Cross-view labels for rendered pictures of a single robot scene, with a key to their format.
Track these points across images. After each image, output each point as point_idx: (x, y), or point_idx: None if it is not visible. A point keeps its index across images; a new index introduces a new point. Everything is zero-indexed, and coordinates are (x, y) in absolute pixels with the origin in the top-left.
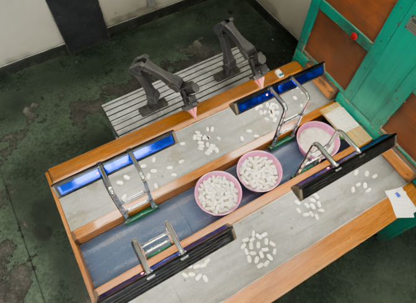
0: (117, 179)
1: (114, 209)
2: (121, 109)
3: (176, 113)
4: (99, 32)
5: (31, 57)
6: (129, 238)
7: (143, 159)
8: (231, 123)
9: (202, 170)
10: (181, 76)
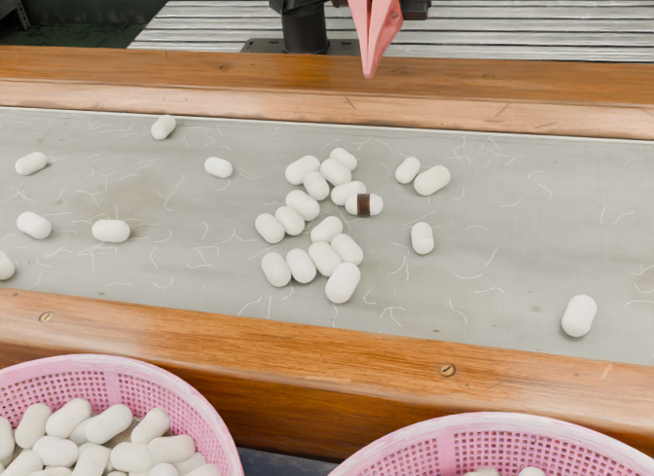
0: None
1: None
2: (205, 26)
3: (328, 56)
4: None
5: (259, 0)
6: None
7: (11, 148)
8: (582, 211)
9: (126, 323)
10: (517, 13)
